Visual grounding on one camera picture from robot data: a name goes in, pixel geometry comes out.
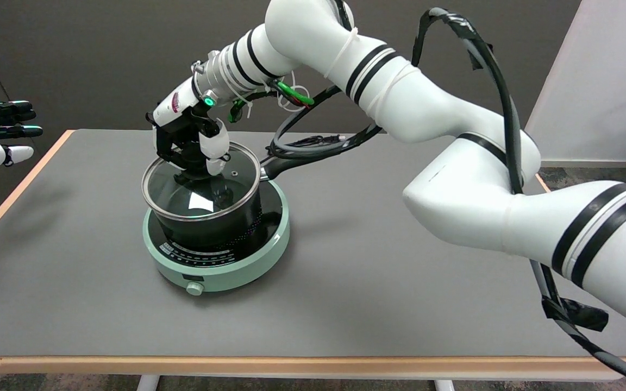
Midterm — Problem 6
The black soup pot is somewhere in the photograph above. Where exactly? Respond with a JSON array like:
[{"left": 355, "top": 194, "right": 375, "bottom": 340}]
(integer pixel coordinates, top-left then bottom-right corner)
[{"left": 145, "top": 149, "right": 314, "bottom": 251}]

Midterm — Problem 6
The black cooker power cable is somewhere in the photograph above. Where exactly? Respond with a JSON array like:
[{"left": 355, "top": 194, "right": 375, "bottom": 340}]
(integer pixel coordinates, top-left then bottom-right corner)
[{"left": 270, "top": 135, "right": 346, "bottom": 156}]

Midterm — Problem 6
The white partition board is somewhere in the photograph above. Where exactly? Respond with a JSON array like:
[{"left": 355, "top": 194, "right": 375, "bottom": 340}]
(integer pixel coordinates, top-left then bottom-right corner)
[{"left": 525, "top": 0, "right": 626, "bottom": 162}]

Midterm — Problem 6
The glass pot lid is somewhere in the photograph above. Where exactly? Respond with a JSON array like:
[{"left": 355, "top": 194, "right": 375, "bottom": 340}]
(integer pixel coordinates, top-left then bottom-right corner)
[{"left": 141, "top": 142, "right": 261, "bottom": 222}]

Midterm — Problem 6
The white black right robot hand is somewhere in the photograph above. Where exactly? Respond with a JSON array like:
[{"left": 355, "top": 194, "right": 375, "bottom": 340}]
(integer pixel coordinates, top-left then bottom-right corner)
[{"left": 146, "top": 76, "right": 231, "bottom": 183}]

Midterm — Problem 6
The black robot cable harness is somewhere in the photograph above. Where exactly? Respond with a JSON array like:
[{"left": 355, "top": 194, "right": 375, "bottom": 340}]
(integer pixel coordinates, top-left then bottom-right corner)
[{"left": 229, "top": 0, "right": 626, "bottom": 390}]

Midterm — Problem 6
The green induction cooker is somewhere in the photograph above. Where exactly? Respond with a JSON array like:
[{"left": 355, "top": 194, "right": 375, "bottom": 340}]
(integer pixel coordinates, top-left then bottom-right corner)
[{"left": 142, "top": 179, "right": 291, "bottom": 297}]

